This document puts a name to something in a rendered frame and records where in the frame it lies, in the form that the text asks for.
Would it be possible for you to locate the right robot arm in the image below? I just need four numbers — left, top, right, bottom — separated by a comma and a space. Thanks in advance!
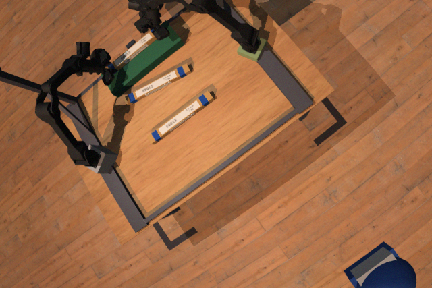
35, 42, 111, 168

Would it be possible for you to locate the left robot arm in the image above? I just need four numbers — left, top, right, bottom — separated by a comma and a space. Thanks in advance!
128, 0, 261, 54

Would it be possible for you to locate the black metal overhead frame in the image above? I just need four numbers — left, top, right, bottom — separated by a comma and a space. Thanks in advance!
0, 70, 94, 137

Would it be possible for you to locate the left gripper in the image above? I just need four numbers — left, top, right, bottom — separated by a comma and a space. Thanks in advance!
139, 11, 169, 40

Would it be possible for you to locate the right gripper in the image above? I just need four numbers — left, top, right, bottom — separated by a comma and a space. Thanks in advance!
90, 49, 118, 86

